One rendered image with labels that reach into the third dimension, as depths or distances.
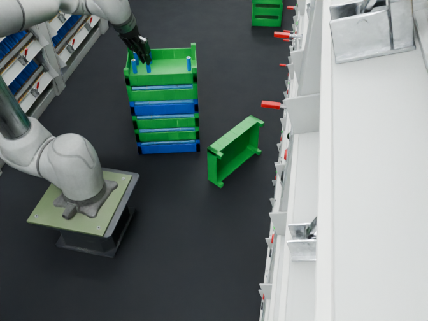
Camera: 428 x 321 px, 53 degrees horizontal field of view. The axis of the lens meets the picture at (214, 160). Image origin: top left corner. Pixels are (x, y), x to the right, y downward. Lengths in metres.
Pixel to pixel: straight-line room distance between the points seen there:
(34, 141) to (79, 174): 0.20
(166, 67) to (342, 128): 1.78
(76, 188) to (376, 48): 1.40
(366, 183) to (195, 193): 1.76
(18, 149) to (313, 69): 1.28
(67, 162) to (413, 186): 1.39
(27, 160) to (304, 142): 1.26
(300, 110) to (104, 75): 2.29
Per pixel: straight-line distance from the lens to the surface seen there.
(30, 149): 1.61
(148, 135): 2.05
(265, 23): 3.14
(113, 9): 1.61
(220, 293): 1.66
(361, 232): 0.16
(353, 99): 0.22
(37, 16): 1.32
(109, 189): 1.69
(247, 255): 1.74
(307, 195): 0.44
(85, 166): 1.53
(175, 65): 1.97
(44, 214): 1.71
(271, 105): 0.82
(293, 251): 0.38
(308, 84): 0.47
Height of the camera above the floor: 1.47
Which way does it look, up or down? 45 degrees down
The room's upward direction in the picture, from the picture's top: 1 degrees counter-clockwise
